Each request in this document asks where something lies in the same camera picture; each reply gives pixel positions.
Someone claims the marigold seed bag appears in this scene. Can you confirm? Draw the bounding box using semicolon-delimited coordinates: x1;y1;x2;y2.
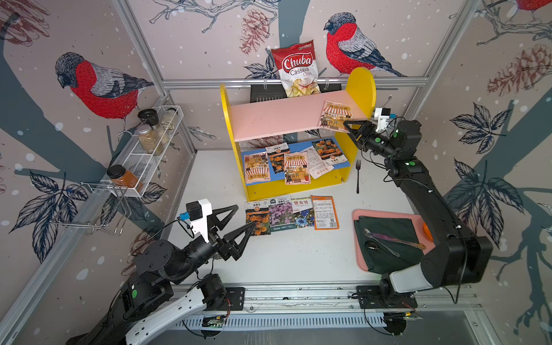
312;138;347;165
265;142;290;174
245;200;271;237

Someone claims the black fork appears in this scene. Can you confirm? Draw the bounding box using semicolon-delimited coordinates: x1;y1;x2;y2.
355;160;362;194

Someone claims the blue flower seed bag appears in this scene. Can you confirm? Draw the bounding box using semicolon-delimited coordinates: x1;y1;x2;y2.
291;197;315;228

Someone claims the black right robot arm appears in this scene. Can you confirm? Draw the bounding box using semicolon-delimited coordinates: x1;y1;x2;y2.
344;120;492;297

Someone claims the black lid spice jar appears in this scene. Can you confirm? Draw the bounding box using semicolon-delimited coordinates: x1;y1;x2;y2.
137;109;170;146

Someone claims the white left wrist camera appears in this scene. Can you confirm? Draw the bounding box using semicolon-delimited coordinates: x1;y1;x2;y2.
178;199;213;243

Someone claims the purple flower seed bag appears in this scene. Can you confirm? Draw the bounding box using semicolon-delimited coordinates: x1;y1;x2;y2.
268;195;296;232

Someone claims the black metal bracket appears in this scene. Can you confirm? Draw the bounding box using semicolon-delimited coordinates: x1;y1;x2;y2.
250;84;287;103

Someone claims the white wire spice rack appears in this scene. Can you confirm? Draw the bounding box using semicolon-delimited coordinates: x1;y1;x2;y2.
100;105;183;204

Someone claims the small metal spoon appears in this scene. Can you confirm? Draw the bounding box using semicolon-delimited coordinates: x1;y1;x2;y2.
365;241;400;258

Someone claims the pink shop seed bag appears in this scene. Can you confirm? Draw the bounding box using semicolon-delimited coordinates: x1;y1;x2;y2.
284;152;311;185

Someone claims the beige spice jar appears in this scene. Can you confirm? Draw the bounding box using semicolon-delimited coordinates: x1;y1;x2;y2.
136;124;164;156

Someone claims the shop picture seed bag top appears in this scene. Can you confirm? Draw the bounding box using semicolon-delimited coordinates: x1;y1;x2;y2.
319;101;352;133

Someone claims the red Chuba chips bag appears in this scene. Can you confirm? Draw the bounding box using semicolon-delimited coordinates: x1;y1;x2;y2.
271;40;321;98

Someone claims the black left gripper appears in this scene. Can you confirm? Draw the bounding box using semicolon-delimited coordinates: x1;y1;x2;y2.
167;203;254;285

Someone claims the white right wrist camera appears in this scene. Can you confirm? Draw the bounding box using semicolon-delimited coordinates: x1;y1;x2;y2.
373;108;396;133

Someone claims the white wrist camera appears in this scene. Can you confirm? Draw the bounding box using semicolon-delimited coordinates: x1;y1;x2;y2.
178;199;213;243
373;108;396;133

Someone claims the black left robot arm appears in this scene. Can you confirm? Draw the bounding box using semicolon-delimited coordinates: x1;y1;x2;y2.
67;199;256;344

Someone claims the orange spice jar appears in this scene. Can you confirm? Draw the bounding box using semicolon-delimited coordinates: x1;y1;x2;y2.
106;165;143;191

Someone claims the colourful handled spoon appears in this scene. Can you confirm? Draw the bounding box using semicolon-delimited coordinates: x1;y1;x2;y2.
362;229;426;251

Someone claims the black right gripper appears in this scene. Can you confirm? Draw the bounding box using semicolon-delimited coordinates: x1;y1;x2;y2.
342;121;398;162

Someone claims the orange back-side seed bag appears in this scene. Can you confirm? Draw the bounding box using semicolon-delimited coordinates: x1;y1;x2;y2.
311;195;339;231

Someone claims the large shop seed bag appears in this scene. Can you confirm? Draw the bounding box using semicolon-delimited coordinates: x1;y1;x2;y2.
244;152;271;185

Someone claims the pink tray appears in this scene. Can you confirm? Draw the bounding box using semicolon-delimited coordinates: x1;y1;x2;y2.
352;209;435;272

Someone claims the yellow wooden shelf unit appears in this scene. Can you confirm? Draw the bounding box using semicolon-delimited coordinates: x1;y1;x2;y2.
220;68;377;201

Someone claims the orange bowl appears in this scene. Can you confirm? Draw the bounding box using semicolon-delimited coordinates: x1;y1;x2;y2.
423;223;434;242

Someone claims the white text seed bag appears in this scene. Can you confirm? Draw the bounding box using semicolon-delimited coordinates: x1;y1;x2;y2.
301;147;334;180

